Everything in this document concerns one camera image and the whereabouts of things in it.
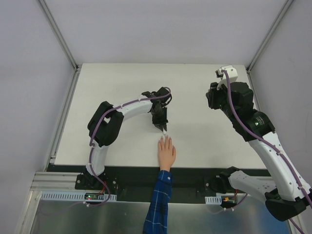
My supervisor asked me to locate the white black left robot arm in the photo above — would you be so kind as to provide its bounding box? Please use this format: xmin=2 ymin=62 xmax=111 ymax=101
xmin=75 ymin=87 xmax=172 ymax=190

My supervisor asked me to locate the blue plaid sleeve forearm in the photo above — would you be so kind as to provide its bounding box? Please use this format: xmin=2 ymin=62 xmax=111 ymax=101
xmin=142 ymin=171 xmax=173 ymax=234

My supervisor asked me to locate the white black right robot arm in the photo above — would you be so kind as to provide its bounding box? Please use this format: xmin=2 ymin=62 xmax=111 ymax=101
xmin=206 ymin=82 xmax=312 ymax=221

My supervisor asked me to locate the mannequin hand with long nails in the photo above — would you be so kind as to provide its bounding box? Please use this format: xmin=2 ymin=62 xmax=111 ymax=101
xmin=158 ymin=136 xmax=176 ymax=172

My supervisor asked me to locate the shiny metal front plate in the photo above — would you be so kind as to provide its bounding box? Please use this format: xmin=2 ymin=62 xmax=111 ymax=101
xmin=31 ymin=197 xmax=290 ymax=234

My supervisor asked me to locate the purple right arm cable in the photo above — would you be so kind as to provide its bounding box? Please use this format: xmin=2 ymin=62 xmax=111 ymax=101
xmin=220 ymin=69 xmax=312 ymax=234

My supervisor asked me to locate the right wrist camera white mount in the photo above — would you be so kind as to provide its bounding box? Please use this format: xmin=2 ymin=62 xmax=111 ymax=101
xmin=215 ymin=65 xmax=238 ymax=90

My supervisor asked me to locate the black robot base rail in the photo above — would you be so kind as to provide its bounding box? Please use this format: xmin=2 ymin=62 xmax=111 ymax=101
xmin=74 ymin=165 xmax=269 ymax=204

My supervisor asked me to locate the right white slotted cable duct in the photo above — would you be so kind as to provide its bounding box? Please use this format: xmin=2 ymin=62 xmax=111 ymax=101
xmin=205 ymin=195 xmax=222 ymax=205

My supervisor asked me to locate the white slotted cable duct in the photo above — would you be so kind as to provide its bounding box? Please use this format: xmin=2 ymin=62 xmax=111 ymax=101
xmin=41 ymin=191 xmax=117 ymax=202
xmin=205 ymin=195 xmax=222 ymax=205

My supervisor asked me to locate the left aluminium frame post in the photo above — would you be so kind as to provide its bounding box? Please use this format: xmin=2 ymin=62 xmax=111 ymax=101
xmin=37 ymin=0 xmax=79 ymax=72

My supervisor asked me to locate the aluminium frame post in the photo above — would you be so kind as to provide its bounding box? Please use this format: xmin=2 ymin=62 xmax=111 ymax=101
xmin=37 ymin=0 xmax=79 ymax=72
xmin=246 ymin=0 xmax=295 ymax=74

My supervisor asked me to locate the right aluminium frame post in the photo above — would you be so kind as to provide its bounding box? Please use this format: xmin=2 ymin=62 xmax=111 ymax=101
xmin=246 ymin=0 xmax=295 ymax=74

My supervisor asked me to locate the left white slotted cable duct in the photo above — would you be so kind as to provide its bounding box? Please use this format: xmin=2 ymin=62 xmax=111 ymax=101
xmin=41 ymin=191 xmax=117 ymax=202

